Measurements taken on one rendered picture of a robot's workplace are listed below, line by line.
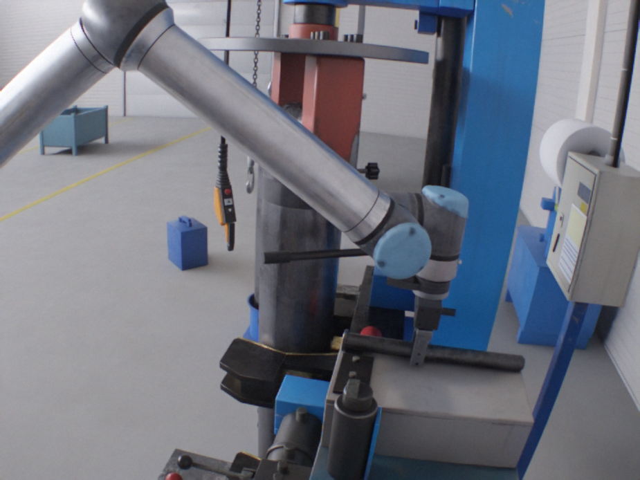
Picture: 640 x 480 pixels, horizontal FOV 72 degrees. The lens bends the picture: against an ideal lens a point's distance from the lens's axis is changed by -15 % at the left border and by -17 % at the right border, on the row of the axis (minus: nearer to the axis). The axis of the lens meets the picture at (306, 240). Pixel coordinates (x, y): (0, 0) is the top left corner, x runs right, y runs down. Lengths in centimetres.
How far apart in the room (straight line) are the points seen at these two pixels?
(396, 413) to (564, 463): 194
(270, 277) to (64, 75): 77
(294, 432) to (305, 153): 66
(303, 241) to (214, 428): 156
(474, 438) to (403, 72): 1114
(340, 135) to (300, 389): 60
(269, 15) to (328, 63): 1128
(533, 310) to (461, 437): 261
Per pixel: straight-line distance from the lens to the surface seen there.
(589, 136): 178
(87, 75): 90
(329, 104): 106
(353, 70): 107
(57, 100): 92
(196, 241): 425
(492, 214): 123
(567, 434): 302
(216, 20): 1274
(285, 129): 71
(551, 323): 366
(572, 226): 160
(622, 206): 152
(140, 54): 72
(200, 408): 278
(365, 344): 107
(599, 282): 158
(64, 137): 919
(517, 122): 120
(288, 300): 135
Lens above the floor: 179
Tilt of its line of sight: 21 degrees down
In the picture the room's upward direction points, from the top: 4 degrees clockwise
